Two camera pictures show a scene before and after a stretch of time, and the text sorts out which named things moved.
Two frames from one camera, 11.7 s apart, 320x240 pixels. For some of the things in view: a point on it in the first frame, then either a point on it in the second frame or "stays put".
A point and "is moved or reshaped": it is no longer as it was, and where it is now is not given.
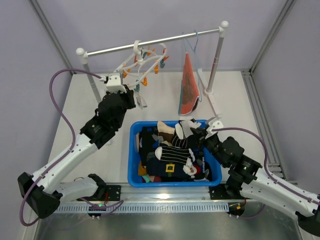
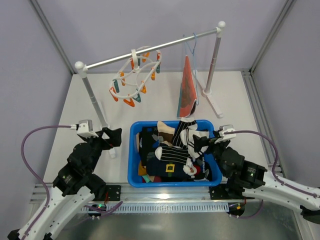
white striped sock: x=187 y=125 → x=183 y=133
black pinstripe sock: x=167 y=152 stays put
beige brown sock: x=166 y=132 stays put
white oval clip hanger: x=146 y=58 is moved or reshaped
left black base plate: x=114 y=193 stays put
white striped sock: x=139 y=100 → x=190 y=142
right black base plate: x=219 y=192 stays put
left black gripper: x=130 y=98 → x=102 y=136
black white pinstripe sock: x=179 y=139 is moved or reshaped
